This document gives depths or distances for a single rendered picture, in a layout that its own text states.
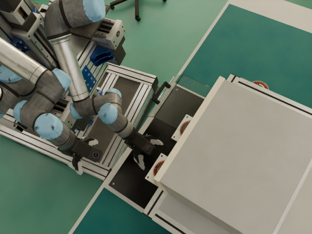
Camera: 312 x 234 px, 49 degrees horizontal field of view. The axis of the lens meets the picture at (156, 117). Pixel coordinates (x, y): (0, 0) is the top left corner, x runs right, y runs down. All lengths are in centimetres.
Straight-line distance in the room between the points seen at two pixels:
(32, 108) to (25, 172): 176
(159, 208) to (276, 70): 102
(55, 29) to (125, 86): 131
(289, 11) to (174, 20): 125
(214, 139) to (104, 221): 82
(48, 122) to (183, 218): 59
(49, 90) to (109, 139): 133
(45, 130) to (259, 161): 67
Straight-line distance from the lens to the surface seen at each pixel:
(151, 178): 171
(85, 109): 147
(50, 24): 140
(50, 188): 278
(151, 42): 305
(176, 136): 175
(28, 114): 119
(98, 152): 126
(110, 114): 135
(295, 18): 216
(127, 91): 260
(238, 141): 116
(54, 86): 120
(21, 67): 123
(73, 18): 138
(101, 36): 192
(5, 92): 162
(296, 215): 170
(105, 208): 177
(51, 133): 111
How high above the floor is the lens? 241
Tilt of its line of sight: 64 degrees down
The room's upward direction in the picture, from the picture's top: 25 degrees counter-clockwise
